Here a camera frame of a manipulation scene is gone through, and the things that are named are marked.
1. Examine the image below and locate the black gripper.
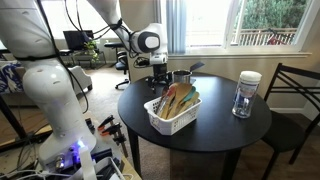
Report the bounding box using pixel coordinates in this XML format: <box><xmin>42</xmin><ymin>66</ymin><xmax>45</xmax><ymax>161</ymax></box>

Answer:
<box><xmin>146</xmin><ymin>63</ymin><xmax>174</xmax><ymax>93</ymax></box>

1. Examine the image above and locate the dark brown wooden spoon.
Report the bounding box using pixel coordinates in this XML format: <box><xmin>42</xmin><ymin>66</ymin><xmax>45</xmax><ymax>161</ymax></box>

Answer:
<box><xmin>159</xmin><ymin>84</ymin><xmax>170</xmax><ymax>108</ymax></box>

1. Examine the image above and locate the silver metal holder cup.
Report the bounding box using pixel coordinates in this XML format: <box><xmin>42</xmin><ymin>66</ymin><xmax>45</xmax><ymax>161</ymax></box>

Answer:
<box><xmin>172</xmin><ymin>69</ymin><xmax>193</xmax><ymax>85</ymax></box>

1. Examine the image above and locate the large light wooden spoon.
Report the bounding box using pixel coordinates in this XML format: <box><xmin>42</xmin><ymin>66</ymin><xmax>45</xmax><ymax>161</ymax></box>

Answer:
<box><xmin>166</xmin><ymin>82</ymin><xmax>193</xmax><ymax>119</ymax></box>

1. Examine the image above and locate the red silicone spatula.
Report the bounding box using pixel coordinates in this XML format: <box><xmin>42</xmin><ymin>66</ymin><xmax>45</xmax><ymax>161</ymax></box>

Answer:
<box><xmin>155</xmin><ymin>83</ymin><xmax>177</xmax><ymax>117</ymax></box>

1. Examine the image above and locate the teal silicone spatula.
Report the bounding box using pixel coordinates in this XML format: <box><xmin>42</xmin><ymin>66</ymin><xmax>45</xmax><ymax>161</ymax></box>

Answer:
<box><xmin>182</xmin><ymin>85</ymin><xmax>198</xmax><ymax>103</ymax></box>

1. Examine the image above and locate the black office chair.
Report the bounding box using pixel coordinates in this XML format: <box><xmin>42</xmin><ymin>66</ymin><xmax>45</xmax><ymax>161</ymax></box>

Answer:
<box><xmin>103</xmin><ymin>41</ymin><xmax>132</xmax><ymax>90</ymax></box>

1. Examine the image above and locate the white plastic basket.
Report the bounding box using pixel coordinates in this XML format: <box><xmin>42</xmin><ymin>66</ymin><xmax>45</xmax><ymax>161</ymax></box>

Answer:
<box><xmin>143</xmin><ymin>96</ymin><xmax>203</xmax><ymax>137</ymax></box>

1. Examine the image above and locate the blue grey vertical blind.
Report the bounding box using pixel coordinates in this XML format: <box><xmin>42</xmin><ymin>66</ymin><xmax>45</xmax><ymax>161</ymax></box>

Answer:
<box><xmin>165</xmin><ymin>0</ymin><xmax>188</xmax><ymax>54</ymax></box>

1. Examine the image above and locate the orange black clamp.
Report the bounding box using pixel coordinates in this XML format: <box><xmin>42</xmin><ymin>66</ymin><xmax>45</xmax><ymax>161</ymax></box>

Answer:
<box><xmin>101</xmin><ymin>122</ymin><xmax>129</xmax><ymax>158</ymax></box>
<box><xmin>97</xmin><ymin>114</ymin><xmax>116</xmax><ymax>132</ymax></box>

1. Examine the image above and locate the round black table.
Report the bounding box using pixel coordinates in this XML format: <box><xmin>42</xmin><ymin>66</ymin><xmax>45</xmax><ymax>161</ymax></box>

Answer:
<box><xmin>117</xmin><ymin>72</ymin><xmax>273</xmax><ymax>180</ymax></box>

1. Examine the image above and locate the green potted plant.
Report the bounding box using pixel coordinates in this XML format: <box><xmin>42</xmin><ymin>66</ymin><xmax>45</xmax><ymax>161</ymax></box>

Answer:
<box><xmin>83</xmin><ymin>39</ymin><xmax>100</xmax><ymax>63</ymax></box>

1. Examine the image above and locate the grey armchair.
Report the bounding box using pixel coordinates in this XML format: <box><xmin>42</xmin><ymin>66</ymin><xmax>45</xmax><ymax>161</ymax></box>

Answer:
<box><xmin>68</xmin><ymin>65</ymin><xmax>94</xmax><ymax>96</ymax></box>

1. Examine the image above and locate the clear wipes canister white lid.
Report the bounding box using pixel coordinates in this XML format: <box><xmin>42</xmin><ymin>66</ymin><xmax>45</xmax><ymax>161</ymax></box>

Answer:
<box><xmin>231</xmin><ymin>70</ymin><xmax>263</xmax><ymax>119</ymax></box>

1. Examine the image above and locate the wooden workbench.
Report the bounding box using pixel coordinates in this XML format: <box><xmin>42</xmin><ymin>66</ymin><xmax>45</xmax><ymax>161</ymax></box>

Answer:
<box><xmin>0</xmin><ymin>109</ymin><xmax>143</xmax><ymax>180</ymax></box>

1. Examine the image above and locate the black desk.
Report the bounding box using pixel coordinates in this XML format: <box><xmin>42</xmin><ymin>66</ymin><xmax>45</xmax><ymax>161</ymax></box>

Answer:
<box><xmin>59</xmin><ymin>49</ymin><xmax>108</xmax><ymax>69</ymax></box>

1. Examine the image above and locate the black computer monitor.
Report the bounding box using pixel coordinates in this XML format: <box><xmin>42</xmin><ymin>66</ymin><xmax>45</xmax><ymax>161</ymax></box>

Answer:
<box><xmin>63</xmin><ymin>29</ymin><xmax>95</xmax><ymax>52</ymax></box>

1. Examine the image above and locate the white balcony railing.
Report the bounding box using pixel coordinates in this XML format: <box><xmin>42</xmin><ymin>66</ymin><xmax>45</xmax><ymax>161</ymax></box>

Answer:
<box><xmin>231</xmin><ymin>28</ymin><xmax>298</xmax><ymax>47</ymax></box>

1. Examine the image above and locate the red bicycle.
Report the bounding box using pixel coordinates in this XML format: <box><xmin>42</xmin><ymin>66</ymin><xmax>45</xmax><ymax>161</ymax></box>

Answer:
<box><xmin>265</xmin><ymin>28</ymin><xmax>295</xmax><ymax>46</ymax></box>

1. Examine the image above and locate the black metal dining chair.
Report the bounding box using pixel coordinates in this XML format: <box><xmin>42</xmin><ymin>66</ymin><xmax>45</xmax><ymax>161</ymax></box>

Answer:
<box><xmin>260</xmin><ymin>62</ymin><xmax>320</xmax><ymax>180</ymax></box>

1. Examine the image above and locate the blue white patterned pillow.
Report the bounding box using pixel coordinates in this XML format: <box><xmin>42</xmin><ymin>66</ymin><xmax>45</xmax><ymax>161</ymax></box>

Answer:
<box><xmin>0</xmin><ymin>61</ymin><xmax>26</xmax><ymax>94</ymax></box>

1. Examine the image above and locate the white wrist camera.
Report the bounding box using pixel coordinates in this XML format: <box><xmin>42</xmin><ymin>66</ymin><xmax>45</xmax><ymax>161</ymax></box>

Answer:
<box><xmin>149</xmin><ymin>53</ymin><xmax>168</xmax><ymax>66</ymax></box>

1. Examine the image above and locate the white window frame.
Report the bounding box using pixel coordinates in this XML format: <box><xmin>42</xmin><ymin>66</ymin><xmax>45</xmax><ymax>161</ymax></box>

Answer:
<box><xmin>166</xmin><ymin>0</ymin><xmax>320</xmax><ymax>60</ymax></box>

